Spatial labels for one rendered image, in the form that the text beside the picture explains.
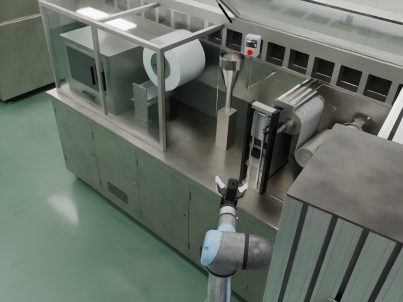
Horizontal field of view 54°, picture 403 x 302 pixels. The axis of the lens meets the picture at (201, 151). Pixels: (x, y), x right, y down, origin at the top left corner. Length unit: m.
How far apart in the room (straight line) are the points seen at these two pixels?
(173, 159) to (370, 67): 1.24
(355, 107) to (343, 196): 1.68
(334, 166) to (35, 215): 3.11
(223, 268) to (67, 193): 2.57
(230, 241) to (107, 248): 2.01
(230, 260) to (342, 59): 1.33
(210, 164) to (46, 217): 1.63
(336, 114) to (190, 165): 0.90
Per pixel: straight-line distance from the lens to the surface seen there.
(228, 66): 2.27
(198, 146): 2.61
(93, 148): 3.19
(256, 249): 1.29
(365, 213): 0.63
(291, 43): 2.36
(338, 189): 0.66
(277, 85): 2.49
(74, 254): 3.22
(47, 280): 3.14
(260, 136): 2.13
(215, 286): 1.44
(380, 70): 2.19
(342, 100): 2.32
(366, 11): 1.73
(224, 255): 1.29
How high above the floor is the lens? 2.44
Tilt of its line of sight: 37 degrees down
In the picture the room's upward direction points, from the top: 2 degrees clockwise
